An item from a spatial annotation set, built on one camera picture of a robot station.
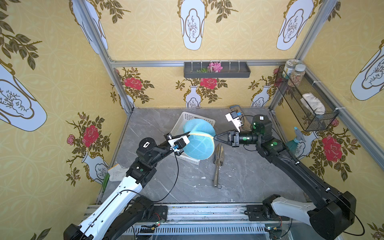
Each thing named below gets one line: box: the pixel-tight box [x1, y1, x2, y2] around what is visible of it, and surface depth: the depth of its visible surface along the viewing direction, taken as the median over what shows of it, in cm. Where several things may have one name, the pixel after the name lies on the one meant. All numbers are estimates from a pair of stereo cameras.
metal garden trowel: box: [213, 143, 225, 187], surface depth 94 cm
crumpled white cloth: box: [300, 93, 326, 115], surface depth 70 cm
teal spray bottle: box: [285, 126, 306, 154], surface depth 82 cm
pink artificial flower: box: [207, 61, 223, 73], surface depth 90 cm
